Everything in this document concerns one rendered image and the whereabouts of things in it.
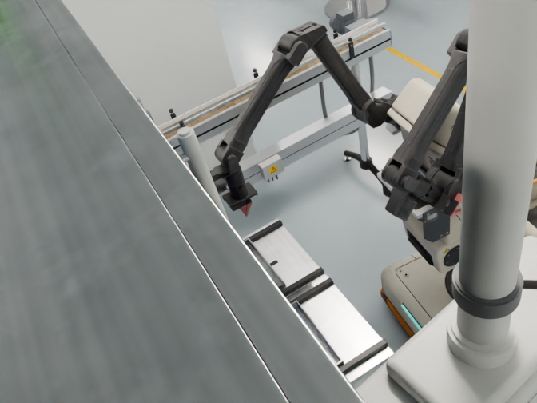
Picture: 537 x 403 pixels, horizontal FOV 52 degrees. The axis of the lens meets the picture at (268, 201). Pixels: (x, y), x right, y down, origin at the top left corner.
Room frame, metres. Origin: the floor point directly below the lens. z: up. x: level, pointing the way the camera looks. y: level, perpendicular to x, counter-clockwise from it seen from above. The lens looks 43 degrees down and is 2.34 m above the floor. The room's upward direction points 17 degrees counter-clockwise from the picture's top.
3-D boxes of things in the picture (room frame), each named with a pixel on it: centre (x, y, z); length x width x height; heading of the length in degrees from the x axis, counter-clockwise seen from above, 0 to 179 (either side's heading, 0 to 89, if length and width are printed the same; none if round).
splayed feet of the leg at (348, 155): (2.47, -0.64, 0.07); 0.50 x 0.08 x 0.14; 17
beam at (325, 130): (2.30, -0.07, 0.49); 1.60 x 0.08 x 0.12; 107
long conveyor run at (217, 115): (2.25, 0.08, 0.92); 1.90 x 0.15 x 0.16; 107
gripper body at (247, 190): (1.33, 0.08, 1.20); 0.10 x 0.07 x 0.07; 108
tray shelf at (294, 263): (1.06, 0.11, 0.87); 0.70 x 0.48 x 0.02; 17
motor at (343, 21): (2.71, -0.70, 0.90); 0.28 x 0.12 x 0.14; 17
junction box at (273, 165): (2.23, -0.07, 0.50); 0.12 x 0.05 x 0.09; 107
